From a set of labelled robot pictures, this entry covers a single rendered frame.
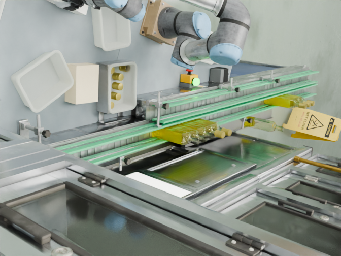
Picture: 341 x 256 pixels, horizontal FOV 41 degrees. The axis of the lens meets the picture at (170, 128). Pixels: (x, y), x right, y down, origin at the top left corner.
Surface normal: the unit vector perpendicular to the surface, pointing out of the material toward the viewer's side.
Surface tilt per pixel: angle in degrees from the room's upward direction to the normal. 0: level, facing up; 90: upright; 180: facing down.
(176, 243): 90
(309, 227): 90
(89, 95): 0
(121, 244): 90
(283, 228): 90
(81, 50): 0
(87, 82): 0
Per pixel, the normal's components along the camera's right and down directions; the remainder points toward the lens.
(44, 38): 0.76, 0.21
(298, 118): -0.32, -0.36
